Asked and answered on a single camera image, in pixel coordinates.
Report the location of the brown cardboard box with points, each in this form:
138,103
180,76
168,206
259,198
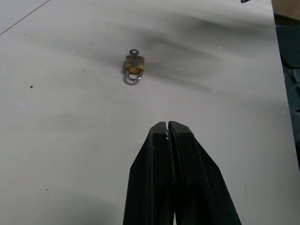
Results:
286,7

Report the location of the dark green plastic crate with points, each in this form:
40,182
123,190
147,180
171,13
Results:
290,77

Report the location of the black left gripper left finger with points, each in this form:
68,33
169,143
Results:
145,178

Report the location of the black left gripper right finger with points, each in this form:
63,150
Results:
201,178

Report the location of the small silver key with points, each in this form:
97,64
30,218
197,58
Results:
134,52

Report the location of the small brass padlock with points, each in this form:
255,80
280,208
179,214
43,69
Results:
133,69

